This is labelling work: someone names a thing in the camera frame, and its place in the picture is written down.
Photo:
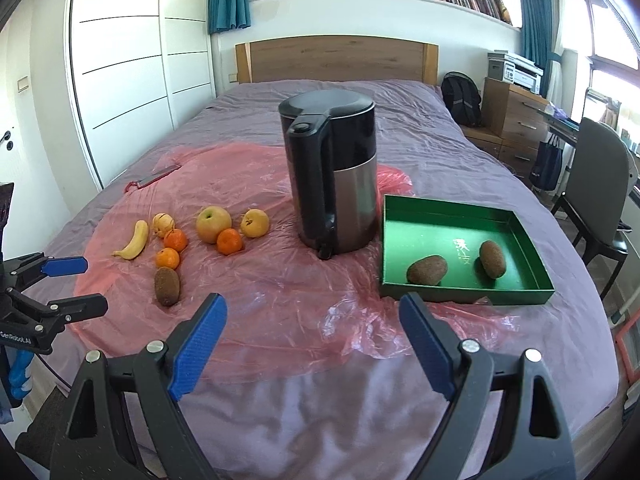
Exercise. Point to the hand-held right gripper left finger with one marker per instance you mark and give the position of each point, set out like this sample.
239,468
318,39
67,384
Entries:
197,345

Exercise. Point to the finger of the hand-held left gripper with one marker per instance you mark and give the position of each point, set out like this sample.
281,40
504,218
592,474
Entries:
80,307
65,265

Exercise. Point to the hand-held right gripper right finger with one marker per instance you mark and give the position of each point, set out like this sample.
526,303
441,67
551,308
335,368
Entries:
425,345

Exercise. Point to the brown kiwi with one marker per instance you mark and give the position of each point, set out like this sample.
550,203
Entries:
426,270
167,286
492,259

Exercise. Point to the orange tangerine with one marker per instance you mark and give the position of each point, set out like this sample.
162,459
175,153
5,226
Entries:
167,258
176,240
229,241

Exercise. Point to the green tray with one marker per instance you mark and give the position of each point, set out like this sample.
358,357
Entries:
440,225

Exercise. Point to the small smooth yellow apple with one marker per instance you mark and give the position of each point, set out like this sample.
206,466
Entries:
254,223

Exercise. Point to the person's left hand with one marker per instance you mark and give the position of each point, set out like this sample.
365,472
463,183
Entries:
21,375

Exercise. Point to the yellow banana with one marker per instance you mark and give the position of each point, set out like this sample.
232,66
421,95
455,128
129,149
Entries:
134,242

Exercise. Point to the dark brown textured object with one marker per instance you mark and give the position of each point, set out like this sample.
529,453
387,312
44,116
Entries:
47,420

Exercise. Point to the pink plastic sheet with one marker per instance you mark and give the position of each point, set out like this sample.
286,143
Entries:
280,300

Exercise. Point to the small mottled yellow apple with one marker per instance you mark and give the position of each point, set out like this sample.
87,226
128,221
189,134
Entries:
162,222

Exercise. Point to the white door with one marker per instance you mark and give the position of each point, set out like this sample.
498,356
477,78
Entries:
45,160

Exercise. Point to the large yellow apple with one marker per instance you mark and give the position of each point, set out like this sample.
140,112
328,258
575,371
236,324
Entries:
214,224

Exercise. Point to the red knife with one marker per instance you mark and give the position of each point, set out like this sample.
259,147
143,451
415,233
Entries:
152,177

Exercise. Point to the black steel electric kettle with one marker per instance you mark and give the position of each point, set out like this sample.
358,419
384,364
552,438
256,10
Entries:
350,160

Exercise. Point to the low wooden nightstand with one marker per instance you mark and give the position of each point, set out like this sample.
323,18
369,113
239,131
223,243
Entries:
482,140

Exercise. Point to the navy tote bag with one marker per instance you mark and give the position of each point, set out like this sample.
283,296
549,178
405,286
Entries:
546,165

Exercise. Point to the white wardrobe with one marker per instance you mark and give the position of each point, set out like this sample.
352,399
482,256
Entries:
135,60

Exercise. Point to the grey office chair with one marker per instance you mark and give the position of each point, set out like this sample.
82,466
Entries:
597,175

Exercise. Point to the wooden dresser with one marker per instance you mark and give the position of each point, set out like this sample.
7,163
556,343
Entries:
515,120

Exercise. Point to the black backpack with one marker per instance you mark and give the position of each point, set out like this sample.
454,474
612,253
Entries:
460,100

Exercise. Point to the glass desk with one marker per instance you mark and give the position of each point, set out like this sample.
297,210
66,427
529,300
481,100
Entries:
562,122

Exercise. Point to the white printer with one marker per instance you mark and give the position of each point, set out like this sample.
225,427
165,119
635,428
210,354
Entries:
520,72

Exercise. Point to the wooden bed headboard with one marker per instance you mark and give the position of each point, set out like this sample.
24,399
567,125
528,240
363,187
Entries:
335,60

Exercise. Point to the large window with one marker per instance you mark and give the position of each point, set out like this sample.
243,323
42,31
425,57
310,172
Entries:
605,35

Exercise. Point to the wall light switch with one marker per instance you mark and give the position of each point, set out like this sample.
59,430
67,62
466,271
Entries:
22,83

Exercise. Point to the orange metal frame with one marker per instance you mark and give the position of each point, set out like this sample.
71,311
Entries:
627,345

